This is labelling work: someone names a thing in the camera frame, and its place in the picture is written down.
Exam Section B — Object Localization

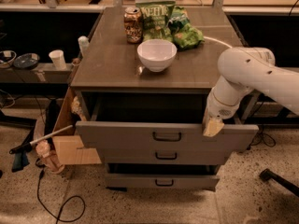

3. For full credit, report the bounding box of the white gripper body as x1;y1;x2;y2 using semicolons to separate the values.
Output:
206;89;239;119

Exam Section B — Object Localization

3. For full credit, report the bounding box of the grey top drawer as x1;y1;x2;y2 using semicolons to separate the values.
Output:
77;93;258;151

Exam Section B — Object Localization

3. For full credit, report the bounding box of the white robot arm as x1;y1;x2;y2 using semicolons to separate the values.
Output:
203;47;299;137

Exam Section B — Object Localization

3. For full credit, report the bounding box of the grey drawer cabinet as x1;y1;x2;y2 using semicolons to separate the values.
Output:
70;6;261;192

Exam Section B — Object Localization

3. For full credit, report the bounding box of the grey bottom drawer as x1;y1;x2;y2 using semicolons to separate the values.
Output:
106;163;220;190

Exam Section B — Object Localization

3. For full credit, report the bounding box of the black stand leg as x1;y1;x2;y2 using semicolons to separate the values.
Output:
259;169;299;197

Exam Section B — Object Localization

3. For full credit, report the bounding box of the crumpled green chip bag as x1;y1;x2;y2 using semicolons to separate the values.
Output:
168;6;204;50

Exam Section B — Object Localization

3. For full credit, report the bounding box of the green kettle chip bag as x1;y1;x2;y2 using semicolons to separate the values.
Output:
135;0;176;42

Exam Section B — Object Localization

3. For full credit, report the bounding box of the gold soda can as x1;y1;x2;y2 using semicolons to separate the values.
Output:
123;7;143;44

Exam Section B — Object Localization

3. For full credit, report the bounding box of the cardboard box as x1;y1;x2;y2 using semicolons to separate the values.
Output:
52;89;101;165

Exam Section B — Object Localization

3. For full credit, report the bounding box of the white plastic bottle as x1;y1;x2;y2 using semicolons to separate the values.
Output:
78;35;90;57

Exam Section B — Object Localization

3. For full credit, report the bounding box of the white paper cup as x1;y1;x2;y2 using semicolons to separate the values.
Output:
49;49;66;70

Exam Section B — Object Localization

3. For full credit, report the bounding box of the pink plastic bottle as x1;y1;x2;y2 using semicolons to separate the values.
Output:
36;140;64;174

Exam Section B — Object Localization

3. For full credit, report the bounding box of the grey low shelf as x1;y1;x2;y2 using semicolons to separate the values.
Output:
0;63;73;84

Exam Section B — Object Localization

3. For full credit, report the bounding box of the dark blue plate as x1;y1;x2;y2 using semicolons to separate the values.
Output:
13;53;39;70

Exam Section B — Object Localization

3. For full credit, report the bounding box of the blue cloth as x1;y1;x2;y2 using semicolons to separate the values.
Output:
12;151;30;173

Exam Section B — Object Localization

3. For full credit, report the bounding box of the blue white bowl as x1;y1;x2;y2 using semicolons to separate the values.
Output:
0;50;17;69

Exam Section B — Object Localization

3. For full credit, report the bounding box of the black cable bundle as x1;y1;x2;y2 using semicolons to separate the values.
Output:
249;124;277;149

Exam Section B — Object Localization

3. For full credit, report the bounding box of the black floor cable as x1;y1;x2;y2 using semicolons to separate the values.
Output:
36;168;87;223

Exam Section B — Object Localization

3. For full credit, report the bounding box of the white stick black handle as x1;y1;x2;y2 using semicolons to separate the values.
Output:
9;125;73;154

